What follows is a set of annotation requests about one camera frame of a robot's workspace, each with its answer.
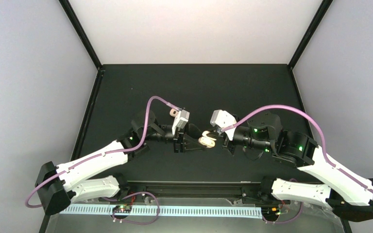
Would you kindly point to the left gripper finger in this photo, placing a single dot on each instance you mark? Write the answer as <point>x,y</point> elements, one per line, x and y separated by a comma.
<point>194,131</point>
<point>191,145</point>

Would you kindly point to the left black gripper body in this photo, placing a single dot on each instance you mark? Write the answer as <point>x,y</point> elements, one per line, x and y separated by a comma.
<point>178,138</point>

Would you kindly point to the cream earbud charging case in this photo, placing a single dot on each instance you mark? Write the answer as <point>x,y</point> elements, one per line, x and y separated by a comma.
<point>208,139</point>

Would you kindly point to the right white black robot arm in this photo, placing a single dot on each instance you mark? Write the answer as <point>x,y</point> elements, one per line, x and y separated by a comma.
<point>348,195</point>

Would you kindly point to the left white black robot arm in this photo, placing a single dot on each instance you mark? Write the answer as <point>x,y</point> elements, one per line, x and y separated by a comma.
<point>114,154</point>

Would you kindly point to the small circuit board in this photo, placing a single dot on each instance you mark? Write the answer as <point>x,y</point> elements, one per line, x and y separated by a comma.
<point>122,209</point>

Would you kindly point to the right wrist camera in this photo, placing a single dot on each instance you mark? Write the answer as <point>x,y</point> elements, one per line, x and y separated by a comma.
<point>222,119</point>

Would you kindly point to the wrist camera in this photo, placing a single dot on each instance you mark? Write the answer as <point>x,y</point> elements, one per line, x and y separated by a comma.
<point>180,120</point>
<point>222,119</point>

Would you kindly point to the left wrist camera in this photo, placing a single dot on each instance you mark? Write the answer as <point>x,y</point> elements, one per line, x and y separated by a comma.
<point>180,120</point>

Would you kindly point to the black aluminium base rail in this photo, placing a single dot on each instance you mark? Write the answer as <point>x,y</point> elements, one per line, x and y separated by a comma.
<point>186,189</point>

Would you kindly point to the white slotted cable duct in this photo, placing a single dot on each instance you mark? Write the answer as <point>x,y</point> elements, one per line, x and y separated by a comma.
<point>167,210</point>

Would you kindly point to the right frame post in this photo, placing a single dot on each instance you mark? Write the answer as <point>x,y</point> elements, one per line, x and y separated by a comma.
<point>315,22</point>

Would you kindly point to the frame post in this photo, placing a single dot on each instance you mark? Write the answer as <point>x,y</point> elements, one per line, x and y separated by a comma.
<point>70,13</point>
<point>315,22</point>

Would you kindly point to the left frame post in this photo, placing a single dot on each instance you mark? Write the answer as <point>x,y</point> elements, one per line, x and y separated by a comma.
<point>70,13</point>

